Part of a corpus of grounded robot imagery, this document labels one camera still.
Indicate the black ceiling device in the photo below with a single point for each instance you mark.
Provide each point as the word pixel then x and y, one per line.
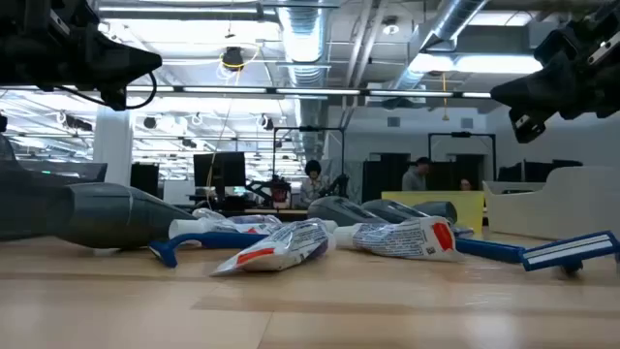
pixel 233 57

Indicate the white travel toothpaste tube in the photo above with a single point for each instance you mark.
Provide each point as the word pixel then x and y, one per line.
pixel 286 247
pixel 257 220
pixel 402 237
pixel 194 227

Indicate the black cabinet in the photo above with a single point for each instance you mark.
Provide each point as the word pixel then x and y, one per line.
pixel 144 179

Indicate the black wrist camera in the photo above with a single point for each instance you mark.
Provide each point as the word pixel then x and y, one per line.
pixel 528 123
pixel 112 98

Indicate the dark translucent plastic bin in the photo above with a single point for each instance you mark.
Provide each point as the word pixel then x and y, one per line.
pixel 72 173

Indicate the silver round ceiling duct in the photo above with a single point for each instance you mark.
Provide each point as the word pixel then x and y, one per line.
pixel 305 39

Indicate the person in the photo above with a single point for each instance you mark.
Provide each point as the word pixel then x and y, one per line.
pixel 314 184
pixel 415 177
pixel 465 184

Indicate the black partition screen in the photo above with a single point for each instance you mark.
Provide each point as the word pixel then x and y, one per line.
pixel 378 179

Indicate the black background gantry frame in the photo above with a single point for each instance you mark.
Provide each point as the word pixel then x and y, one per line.
pixel 310 129
pixel 460 134

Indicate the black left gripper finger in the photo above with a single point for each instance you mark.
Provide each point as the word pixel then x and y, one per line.
pixel 126 60

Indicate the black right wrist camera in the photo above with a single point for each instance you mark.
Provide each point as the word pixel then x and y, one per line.
pixel 528 123

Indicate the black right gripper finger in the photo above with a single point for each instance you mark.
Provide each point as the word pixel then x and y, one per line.
pixel 542 87

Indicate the silver slanted ceiling duct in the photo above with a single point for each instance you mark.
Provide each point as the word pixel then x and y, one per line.
pixel 445 24

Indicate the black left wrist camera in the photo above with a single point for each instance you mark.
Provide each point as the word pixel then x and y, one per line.
pixel 112 98

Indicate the background black robot arm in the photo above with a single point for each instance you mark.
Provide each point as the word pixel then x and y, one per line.
pixel 278 189
pixel 339 186

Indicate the light grey plastic bin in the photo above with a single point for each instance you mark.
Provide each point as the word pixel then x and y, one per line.
pixel 557 203

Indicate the white building pillar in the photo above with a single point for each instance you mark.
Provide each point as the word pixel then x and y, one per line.
pixel 112 145

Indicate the black background monitor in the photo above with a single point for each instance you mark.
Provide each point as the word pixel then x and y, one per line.
pixel 227 169

